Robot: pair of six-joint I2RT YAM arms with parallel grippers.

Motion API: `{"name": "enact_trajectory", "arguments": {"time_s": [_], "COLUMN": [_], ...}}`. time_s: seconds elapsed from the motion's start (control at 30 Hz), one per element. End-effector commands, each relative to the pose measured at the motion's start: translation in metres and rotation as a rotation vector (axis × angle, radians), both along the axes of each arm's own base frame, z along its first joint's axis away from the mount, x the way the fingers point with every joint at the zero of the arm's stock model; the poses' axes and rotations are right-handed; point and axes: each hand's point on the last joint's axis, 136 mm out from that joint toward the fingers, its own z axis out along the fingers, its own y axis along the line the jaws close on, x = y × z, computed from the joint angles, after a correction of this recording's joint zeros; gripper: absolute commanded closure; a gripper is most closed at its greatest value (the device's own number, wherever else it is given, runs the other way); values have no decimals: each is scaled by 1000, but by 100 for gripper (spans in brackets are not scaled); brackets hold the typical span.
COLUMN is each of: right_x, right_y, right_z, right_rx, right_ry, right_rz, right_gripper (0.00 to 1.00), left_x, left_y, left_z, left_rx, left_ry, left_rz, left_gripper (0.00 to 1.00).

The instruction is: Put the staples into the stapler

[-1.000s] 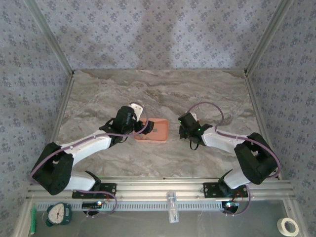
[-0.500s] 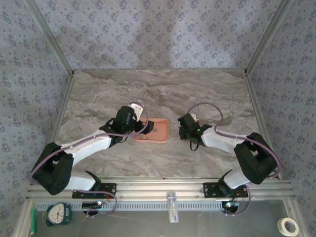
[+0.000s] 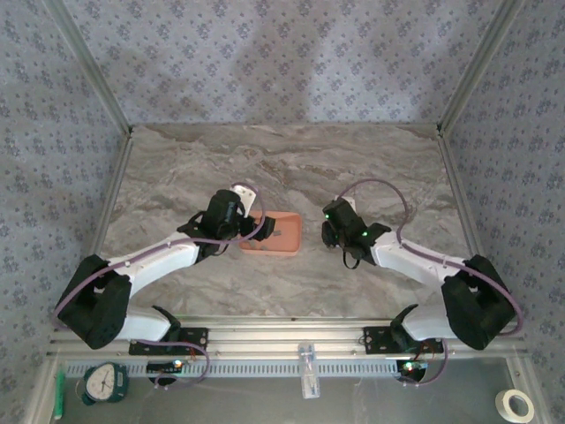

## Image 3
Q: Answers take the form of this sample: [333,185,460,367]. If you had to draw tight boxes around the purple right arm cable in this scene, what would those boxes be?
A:
[337,178,524,390]

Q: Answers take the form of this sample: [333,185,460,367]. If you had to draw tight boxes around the small circuit board with light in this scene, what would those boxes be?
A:
[396,360,429,375]
[147,360,185,375]

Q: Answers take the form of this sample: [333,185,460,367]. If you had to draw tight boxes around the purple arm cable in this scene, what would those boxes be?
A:
[337,178,524,390]
[51,180,267,392]

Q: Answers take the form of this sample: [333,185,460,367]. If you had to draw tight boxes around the pink plastic tray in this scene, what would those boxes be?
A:
[240,210,305,258]

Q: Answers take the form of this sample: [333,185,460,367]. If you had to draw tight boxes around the green marker pen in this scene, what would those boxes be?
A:
[53,369,66,420]

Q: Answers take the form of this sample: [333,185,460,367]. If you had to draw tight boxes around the grey slotted cable duct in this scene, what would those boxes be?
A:
[64,360,401,379]

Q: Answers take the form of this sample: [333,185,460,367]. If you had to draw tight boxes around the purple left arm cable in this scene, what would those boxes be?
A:
[51,180,267,392]

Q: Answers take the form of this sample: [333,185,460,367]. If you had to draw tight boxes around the aluminium mounting rail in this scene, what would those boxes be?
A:
[46,314,529,358]

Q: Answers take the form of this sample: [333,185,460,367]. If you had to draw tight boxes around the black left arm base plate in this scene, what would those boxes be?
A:
[127,327,209,357]

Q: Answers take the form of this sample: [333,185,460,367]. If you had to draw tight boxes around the white tape roll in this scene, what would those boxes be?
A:
[493,388,536,423]

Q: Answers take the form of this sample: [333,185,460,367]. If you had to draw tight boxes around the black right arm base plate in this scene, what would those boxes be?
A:
[362,325,445,354]

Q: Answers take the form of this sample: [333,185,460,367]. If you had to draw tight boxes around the aluminium frame post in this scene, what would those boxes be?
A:
[434,0,529,138]
[41,0,136,138]

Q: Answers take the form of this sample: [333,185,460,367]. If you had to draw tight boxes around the aluminium table side rail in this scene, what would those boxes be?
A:
[436,130,504,322]
[65,130,136,323]

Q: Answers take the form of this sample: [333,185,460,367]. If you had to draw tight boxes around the clear plastic bracket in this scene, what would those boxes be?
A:
[298,342,321,401]

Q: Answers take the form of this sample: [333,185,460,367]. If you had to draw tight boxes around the green round clock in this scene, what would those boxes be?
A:
[80,361,130,406]

